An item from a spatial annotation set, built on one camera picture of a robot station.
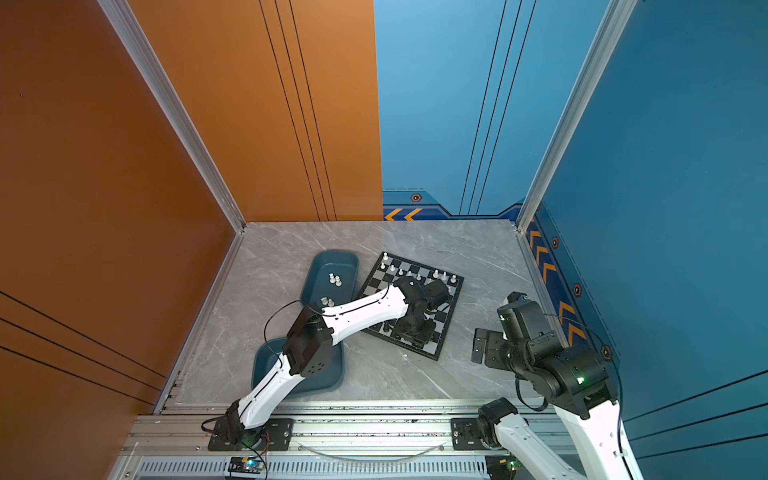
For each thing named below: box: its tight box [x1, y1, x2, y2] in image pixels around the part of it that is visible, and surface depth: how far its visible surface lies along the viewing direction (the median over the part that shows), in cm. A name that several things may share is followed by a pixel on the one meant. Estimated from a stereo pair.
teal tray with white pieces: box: [300, 249, 360, 309], surface depth 104 cm
